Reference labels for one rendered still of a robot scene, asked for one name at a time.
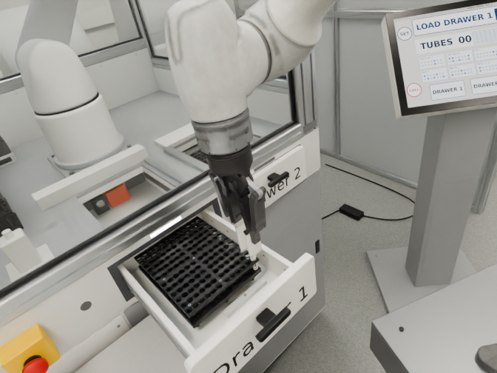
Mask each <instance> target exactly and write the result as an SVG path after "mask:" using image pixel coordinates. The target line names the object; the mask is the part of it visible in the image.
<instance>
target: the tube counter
mask: <svg viewBox="0 0 497 373"><path fill-rule="evenodd" d="M456 35H457V39H458V44H459V47H469V46H473V45H479V44H488V43H493V42H497V27H491V28H485V29H480V30H472V31H467V32H462V33H457V34H456Z"/></svg>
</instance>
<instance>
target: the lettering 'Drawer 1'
mask: <svg viewBox="0 0 497 373"><path fill-rule="evenodd" d="M301 290H302V295H303V299H304V298H305V297H306V296H307V295H308V294H307V295H306V296H305V290H304V286H303V287H302V288H301V289H300V290H299V292H300V291H301ZM303 299H302V300H303ZM302 300H301V301H302ZM301 301H300V302H301ZM249 344H250V346H249V347H251V349H250V351H249V352H248V353H247V354H246V351H247V349H248V348H249V347H248V348H247V349H246V350H245V351H244V353H243V356H244V357H245V356H247V355H248V354H249V353H250V352H251V350H253V349H254V347H253V343H252V342H248V343H247V344H246V345H245V346H244V347H243V350H244V348H245V347H247V345H249ZM239 353H240V352H238V353H237V354H236V355H235V357H233V358H232V359H233V361H234V365H235V367H236V366H237V362H236V356H237V355H238V354H239ZM223 366H226V367H227V372H226V373H229V369H230V366H229V364H228V363H224V364H223V365H221V366H220V367H219V368H218V369H216V370H215V371H214V372H213V373H216V372H217V371H218V370H219V369H220V368H221V367H223Z"/></svg>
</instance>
